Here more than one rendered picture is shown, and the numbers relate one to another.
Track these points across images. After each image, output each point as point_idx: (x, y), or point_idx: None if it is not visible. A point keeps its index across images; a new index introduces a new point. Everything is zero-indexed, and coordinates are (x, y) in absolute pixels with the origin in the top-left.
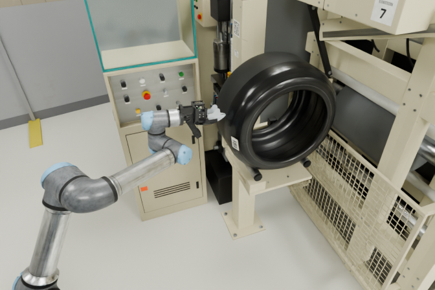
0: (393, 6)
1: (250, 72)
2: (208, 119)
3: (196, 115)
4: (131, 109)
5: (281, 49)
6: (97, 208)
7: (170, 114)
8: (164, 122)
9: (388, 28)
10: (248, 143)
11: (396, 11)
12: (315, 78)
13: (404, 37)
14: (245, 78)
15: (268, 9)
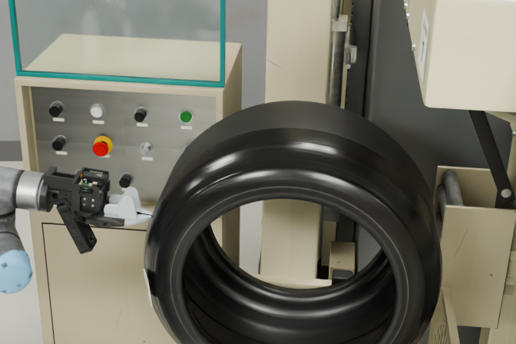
0: (426, 38)
1: (220, 133)
2: (103, 215)
3: (74, 198)
4: (67, 170)
5: (438, 110)
6: None
7: (21, 181)
8: (4, 193)
9: (421, 89)
10: (176, 296)
11: (427, 52)
12: (351, 183)
13: (515, 123)
14: (206, 143)
15: (402, 6)
